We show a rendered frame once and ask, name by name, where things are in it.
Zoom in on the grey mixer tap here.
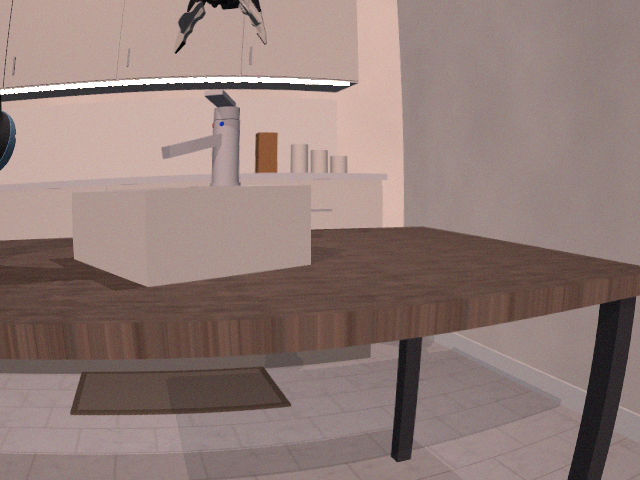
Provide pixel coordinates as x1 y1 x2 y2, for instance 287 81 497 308
161 89 241 187

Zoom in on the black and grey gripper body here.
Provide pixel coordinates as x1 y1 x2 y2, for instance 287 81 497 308
205 0 238 8

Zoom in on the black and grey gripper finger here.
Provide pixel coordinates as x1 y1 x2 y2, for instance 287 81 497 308
174 0 206 54
238 0 267 44

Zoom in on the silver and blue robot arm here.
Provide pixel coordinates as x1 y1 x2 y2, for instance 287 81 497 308
0 1 239 170

